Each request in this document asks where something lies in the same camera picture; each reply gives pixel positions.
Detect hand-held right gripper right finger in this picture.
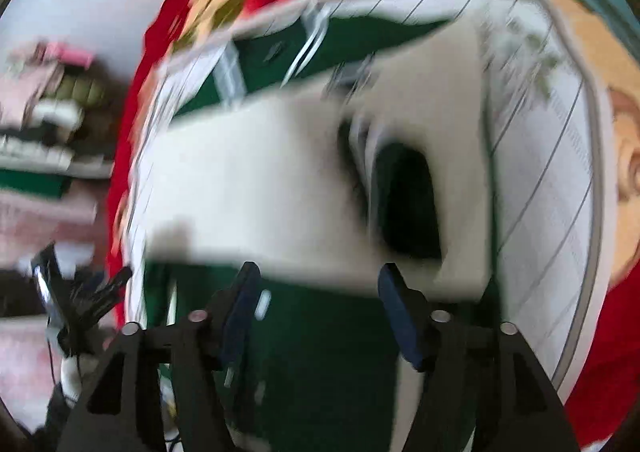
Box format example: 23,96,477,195
377,262,581,452

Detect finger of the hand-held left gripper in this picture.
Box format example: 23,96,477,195
72,266,134,333

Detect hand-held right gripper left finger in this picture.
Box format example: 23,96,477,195
60,261,262,452

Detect green and white striped jacket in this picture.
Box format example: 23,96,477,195
142,14,501,452

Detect pile of clothes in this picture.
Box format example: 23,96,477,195
0,38,120,235

